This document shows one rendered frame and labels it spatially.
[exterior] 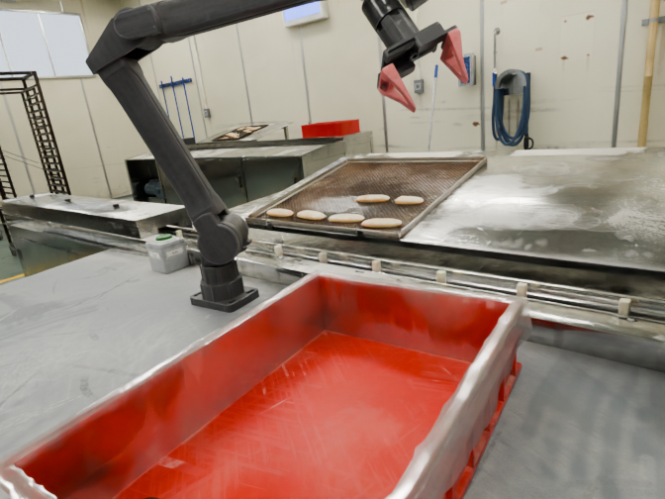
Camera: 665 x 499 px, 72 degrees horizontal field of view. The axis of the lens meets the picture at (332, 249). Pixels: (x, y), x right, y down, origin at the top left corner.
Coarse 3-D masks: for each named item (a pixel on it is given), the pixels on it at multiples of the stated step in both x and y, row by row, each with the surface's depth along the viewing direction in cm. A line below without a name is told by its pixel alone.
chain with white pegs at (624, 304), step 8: (0, 208) 240; (176, 232) 133; (280, 248) 107; (320, 256) 99; (376, 264) 89; (440, 272) 81; (440, 280) 81; (520, 288) 72; (520, 296) 73; (624, 304) 63; (624, 312) 64
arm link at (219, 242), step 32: (96, 64) 76; (128, 64) 77; (128, 96) 78; (160, 128) 80; (160, 160) 82; (192, 160) 83; (192, 192) 83; (192, 224) 82; (224, 224) 84; (224, 256) 84
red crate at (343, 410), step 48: (336, 336) 72; (288, 384) 61; (336, 384) 60; (384, 384) 59; (432, 384) 57; (240, 432) 53; (288, 432) 52; (336, 432) 51; (384, 432) 50; (144, 480) 47; (192, 480) 46; (240, 480) 46; (288, 480) 45; (336, 480) 44; (384, 480) 44
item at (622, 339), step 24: (96, 240) 151; (120, 240) 140; (144, 240) 131; (240, 264) 104; (264, 264) 98; (288, 264) 96; (312, 264) 94; (456, 288) 75; (552, 312) 64; (576, 312) 63; (600, 312) 63; (552, 336) 63; (576, 336) 60; (600, 336) 59; (624, 336) 57; (648, 336) 56; (624, 360) 58; (648, 360) 56
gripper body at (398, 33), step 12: (396, 12) 73; (384, 24) 73; (396, 24) 72; (408, 24) 72; (432, 24) 71; (384, 36) 74; (396, 36) 72; (408, 36) 72; (396, 48) 71; (408, 48) 72; (432, 48) 76; (384, 60) 73; (396, 60) 75
